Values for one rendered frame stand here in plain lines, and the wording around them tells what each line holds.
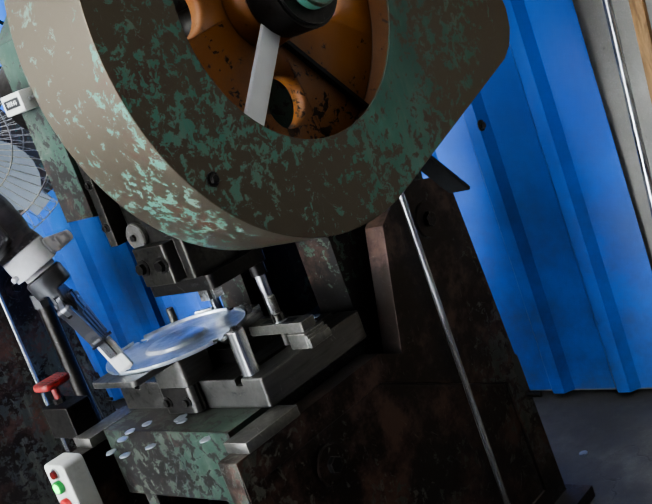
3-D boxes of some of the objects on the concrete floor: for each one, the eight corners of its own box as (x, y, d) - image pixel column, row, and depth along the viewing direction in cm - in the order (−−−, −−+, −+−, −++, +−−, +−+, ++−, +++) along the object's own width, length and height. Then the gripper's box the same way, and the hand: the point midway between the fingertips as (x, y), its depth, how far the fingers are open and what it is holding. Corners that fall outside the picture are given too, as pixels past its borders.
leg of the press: (375, 780, 178) (190, 316, 160) (328, 765, 186) (146, 321, 168) (596, 496, 242) (481, 142, 224) (554, 493, 250) (440, 151, 232)
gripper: (31, 278, 190) (115, 371, 195) (18, 293, 178) (108, 392, 182) (62, 253, 190) (145, 346, 195) (51, 266, 177) (140, 366, 182)
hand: (114, 354), depth 188 cm, fingers closed
